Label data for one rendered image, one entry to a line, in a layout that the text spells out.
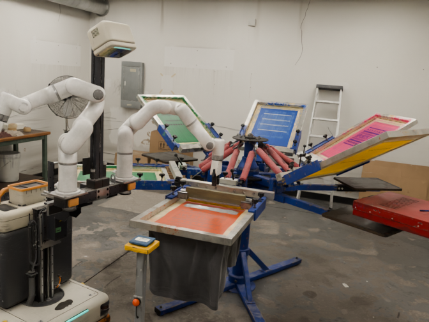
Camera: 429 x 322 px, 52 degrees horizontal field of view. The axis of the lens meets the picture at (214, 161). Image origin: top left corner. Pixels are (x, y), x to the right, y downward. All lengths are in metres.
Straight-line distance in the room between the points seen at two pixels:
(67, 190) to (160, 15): 5.48
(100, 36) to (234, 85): 4.83
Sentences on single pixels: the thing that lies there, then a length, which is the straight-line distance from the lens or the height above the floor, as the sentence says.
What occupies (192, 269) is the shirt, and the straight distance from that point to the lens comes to 2.49.
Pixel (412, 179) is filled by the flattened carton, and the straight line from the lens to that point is 6.85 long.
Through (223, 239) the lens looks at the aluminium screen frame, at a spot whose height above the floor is 0.98.
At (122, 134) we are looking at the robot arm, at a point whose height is 1.42.
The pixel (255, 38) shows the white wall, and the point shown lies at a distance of 6.97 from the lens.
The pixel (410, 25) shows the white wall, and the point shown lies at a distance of 6.82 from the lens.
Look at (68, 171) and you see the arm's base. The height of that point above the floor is 1.26.
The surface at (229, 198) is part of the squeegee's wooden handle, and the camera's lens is 2.81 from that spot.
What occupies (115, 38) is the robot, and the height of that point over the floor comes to 1.94.
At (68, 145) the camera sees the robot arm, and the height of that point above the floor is 1.41.
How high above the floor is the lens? 1.80
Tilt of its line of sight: 11 degrees down
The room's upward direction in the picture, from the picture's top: 4 degrees clockwise
